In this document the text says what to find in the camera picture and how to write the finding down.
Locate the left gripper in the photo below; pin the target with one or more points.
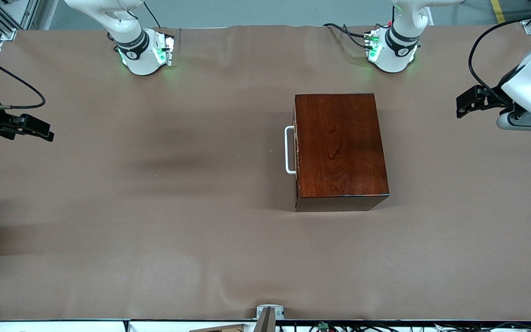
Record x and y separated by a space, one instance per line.
494 98

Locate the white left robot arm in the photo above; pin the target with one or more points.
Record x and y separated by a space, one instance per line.
399 55

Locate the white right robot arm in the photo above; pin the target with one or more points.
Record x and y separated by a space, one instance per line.
136 55

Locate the dark brown wooden cabinet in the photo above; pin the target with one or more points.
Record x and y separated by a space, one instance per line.
339 147

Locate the brown table cover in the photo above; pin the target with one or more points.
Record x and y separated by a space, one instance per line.
155 276

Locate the light wooden board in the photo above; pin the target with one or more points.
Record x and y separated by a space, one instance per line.
224 328

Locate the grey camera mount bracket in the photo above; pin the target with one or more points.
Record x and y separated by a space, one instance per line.
270 311

